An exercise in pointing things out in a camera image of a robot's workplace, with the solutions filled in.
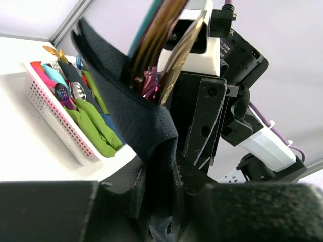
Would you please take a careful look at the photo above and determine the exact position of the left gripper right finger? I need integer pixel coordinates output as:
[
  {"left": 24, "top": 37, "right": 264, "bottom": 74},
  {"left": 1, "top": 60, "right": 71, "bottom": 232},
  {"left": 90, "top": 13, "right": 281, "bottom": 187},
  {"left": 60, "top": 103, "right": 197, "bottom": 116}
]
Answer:
[{"left": 173, "top": 151, "right": 323, "bottom": 242}]

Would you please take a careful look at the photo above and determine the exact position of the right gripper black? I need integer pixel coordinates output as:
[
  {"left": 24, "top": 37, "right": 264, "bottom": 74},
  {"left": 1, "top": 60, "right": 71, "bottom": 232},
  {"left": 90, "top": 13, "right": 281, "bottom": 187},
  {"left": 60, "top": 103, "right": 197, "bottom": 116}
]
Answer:
[{"left": 170, "top": 72, "right": 227, "bottom": 165}]

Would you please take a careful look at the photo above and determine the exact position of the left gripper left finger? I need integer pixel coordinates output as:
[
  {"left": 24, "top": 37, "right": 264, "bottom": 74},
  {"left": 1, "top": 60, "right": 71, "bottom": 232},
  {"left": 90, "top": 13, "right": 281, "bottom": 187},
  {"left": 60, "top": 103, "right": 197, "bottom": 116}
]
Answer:
[{"left": 1, "top": 157, "right": 148, "bottom": 241}]

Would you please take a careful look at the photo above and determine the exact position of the iridescent rainbow fork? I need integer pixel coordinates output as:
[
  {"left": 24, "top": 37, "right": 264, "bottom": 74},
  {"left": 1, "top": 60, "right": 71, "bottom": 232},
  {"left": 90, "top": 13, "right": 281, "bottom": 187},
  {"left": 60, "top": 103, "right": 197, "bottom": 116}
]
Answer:
[{"left": 134, "top": 66, "right": 158, "bottom": 100}]

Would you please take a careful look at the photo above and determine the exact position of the dark navy paper napkin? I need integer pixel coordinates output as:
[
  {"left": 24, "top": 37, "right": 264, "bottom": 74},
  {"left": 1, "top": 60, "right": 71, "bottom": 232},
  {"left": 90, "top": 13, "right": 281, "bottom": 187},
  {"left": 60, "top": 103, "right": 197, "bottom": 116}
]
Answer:
[{"left": 71, "top": 18, "right": 178, "bottom": 241}]

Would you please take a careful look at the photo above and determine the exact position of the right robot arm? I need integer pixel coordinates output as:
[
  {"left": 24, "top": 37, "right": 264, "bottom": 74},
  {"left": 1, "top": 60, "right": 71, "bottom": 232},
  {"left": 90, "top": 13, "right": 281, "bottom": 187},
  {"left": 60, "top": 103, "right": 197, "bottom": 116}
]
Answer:
[{"left": 171, "top": 72, "right": 306, "bottom": 184}]

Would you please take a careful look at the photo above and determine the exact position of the middle green napkin roll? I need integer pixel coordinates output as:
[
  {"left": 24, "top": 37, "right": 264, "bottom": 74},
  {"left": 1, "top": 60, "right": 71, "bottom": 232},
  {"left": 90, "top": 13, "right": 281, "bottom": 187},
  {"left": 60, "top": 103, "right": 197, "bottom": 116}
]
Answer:
[{"left": 73, "top": 98, "right": 123, "bottom": 151}]

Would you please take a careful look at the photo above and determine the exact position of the tall green napkin roll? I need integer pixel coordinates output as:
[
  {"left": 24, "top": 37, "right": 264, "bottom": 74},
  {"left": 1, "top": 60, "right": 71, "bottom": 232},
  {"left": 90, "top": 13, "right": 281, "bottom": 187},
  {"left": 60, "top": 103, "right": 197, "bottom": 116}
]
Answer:
[{"left": 82, "top": 70, "right": 109, "bottom": 114}]

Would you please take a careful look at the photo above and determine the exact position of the dark navy napkin roll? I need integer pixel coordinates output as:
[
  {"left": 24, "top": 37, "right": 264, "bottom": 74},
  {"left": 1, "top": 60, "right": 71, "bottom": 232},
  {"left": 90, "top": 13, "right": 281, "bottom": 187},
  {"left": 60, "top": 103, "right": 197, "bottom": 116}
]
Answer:
[{"left": 58, "top": 60, "right": 102, "bottom": 113}]

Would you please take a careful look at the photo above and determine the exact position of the light blue napkin roll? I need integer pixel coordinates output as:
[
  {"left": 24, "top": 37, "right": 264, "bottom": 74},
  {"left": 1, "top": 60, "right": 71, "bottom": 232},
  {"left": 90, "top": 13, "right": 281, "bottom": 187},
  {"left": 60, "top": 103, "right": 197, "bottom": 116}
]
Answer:
[{"left": 42, "top": 64, "right": 69, "bottom": 88}]

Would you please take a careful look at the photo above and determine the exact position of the pink napkin roll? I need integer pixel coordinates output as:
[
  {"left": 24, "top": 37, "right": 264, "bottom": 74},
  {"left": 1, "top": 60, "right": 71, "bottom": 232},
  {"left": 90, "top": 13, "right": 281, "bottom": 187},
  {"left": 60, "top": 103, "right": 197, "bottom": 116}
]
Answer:
[{"left": 30, "top": 61, "right": 56, "bottom": 91}]

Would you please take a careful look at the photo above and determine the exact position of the large white storage bin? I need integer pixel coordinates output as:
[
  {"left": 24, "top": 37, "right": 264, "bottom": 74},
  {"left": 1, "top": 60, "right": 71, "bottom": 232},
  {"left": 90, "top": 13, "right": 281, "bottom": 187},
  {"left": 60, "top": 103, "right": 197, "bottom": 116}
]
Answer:
[{"left": 24, "top": 55, "right": 137, "bottom": 166}]

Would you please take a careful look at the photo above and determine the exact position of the silver spoon in bin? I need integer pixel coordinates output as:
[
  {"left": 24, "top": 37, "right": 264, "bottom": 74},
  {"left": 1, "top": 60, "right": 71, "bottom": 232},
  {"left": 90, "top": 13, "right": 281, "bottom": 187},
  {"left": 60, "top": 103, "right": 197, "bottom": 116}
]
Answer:
[{"left": 70, "top": 82, "right": 86, "bottom": 100}]

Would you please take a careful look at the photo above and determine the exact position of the iridescent spoon in bin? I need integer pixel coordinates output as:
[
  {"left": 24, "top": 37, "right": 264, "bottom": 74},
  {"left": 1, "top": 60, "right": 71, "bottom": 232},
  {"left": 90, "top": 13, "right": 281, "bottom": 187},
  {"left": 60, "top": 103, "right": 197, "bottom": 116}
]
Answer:
[{"left": 54, "top": 83, "right": 70, "bottom": 102}]

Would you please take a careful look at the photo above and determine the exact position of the blue fork in bin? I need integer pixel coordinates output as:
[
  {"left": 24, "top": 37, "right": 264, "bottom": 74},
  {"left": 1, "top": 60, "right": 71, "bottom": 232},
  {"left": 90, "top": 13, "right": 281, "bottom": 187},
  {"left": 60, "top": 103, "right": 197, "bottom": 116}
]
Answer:
[{"left": 76, "top": 55, "right": 83, "bottom": 70}]

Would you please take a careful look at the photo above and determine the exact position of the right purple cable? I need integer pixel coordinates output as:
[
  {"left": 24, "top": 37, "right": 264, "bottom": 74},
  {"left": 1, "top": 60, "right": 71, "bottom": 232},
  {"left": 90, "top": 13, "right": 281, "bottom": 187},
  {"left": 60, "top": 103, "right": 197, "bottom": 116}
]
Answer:
[{"left": 222, "top": 0, "right": 306, "bottom": 162}]

